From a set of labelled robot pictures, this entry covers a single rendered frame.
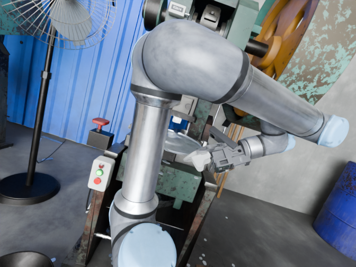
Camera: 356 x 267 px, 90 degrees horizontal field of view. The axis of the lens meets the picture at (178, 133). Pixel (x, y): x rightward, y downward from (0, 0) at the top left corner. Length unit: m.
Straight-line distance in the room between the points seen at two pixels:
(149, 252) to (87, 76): 2.19
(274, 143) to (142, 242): 0.47
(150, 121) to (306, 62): 0.57
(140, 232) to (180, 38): 0.37
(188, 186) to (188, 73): 0.70
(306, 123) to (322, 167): 2.52
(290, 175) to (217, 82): 2.57
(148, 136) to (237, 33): 0.71
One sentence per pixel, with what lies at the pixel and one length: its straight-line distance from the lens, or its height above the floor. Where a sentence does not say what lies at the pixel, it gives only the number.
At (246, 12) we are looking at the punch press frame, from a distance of 1.01.
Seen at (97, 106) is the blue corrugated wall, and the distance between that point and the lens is 2.38.
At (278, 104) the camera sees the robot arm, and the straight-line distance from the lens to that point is 0.37.
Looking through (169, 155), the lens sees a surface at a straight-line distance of 0.90.
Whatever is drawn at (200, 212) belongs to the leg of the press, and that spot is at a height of 0.50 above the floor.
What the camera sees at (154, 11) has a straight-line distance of 1.02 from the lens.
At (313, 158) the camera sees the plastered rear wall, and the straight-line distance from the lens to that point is 2.86.
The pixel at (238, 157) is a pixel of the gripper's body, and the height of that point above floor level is 0.85.
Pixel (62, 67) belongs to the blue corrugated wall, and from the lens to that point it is 2.57.
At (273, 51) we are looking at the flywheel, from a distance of 1.07.
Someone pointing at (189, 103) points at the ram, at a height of 0.95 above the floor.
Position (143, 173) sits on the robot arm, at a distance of 0.43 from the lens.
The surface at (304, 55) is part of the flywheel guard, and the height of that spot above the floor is 1.22.
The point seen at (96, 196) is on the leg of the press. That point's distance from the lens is 0.94.
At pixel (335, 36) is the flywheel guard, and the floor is 1.30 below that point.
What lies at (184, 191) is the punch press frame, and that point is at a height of 0.55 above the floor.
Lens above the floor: 0.98
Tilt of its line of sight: 12 degrees down
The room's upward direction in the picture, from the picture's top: 19 degrees clockwise
